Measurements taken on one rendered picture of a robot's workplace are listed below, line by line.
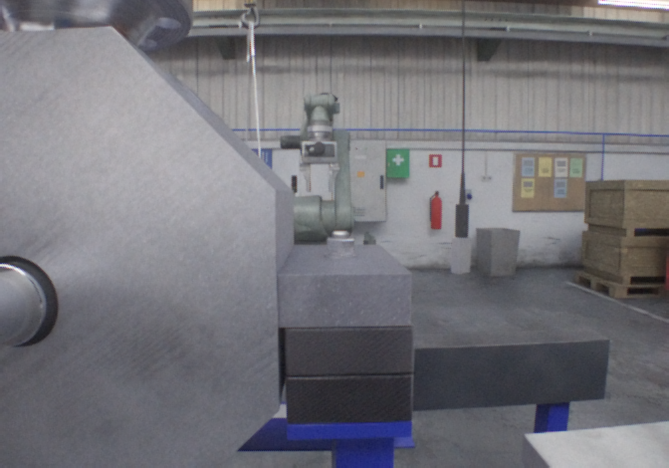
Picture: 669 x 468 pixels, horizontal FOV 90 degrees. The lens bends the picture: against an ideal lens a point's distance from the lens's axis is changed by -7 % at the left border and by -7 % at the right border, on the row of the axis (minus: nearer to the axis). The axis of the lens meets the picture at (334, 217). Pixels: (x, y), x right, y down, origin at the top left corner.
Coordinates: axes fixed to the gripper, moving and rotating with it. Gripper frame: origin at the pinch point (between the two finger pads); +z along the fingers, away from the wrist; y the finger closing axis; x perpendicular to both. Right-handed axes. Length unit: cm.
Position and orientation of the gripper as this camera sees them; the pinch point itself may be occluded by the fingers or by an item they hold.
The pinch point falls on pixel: (320, 186)
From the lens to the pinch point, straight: 239.1
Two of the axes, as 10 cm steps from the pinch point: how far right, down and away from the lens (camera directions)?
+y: -10.0, 0.0, -0.2
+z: 0.0, 10.0, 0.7
